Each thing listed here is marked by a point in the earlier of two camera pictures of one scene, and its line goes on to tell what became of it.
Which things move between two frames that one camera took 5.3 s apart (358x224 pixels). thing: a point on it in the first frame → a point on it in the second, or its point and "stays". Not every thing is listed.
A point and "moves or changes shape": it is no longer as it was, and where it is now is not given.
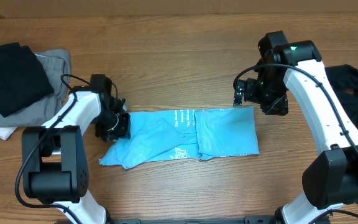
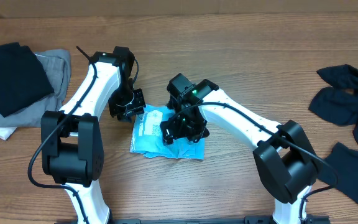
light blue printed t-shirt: x=189 y=134 moves or changes shape
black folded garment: x=12 y=78 stays
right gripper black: x=279 y=107 → x=174 y=125
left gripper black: x=123 y=132 → x=125 y=114
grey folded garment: x=56 y=65 stays
